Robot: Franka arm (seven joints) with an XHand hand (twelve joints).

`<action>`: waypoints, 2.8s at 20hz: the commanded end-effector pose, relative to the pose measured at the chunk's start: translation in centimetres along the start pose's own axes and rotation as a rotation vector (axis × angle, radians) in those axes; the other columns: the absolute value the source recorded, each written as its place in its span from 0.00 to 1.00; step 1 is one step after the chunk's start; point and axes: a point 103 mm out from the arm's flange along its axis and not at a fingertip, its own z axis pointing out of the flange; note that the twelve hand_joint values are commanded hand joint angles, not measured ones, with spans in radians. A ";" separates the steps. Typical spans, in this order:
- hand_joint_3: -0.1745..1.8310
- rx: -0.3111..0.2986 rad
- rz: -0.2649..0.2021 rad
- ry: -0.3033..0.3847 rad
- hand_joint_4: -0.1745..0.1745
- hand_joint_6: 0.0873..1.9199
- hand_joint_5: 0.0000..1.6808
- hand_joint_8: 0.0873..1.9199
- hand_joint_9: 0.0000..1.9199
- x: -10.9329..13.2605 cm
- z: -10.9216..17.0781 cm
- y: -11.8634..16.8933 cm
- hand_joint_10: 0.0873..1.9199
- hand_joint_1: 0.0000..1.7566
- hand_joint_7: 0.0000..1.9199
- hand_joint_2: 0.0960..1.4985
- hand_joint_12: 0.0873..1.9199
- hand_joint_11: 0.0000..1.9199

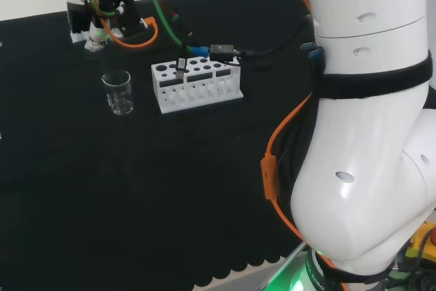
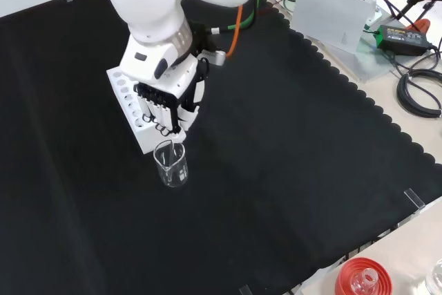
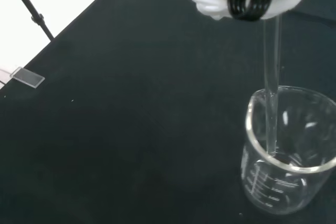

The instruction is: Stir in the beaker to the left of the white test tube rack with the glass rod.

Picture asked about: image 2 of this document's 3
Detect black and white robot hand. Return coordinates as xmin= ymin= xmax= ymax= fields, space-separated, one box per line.
xmin=133 ymin=55 xmax=211 ymax=143

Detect white test tube rack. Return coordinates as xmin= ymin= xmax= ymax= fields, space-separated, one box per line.
xmin=106 ymin=68 xmax=182 ymax=155

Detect clear glass beaker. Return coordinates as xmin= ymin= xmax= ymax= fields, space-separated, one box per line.
xmin=153 ymin=139 xmax=189 ymax=189

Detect black bench cloth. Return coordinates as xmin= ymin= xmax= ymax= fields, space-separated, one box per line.
xmin=0 ymin=0 xmax=442 ymax=295

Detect pale board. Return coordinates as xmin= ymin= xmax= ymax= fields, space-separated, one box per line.
xmin=291 ymin=0 xmax=377 ymax=55

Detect black power adapter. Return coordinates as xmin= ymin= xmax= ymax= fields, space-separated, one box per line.
xmin=375 ymin=24 xmax=432 ymax=57

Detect orange clamp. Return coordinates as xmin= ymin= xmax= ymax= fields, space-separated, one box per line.
xmin=407 ymin=17 xmax=431 ymax=33

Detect red ribbed funnel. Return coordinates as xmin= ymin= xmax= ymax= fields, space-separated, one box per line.
xmin=335 ymin=256 xmax=394 ymax=295

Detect small clear glass flask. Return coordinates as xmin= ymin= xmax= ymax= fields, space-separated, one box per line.
xmin=350 ymin=267 xmax=379 ymax=295

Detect clear glass vessel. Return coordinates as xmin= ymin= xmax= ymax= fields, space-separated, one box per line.
xmin=424 ymin=262 xmax=442 ymax=295

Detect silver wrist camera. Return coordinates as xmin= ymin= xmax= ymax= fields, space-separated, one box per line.
xmin=198 ymin=49 xmax=228 ymax=67

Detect green cable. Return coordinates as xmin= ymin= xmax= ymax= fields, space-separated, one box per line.
xmin=209 ymin=0 xmax=260 ymax=35

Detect orange cable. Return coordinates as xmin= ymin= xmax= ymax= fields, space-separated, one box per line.
xmin=226 ymin=3 xmax=244 ymax=58

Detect metal base plate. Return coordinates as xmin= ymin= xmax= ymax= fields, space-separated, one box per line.
xmin=265 ymin=0 xmax=398 ymax=84

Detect coiled black cable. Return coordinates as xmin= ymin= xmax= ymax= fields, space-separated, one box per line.
xmin=396 ymin=68 xmax=442 ymax=119

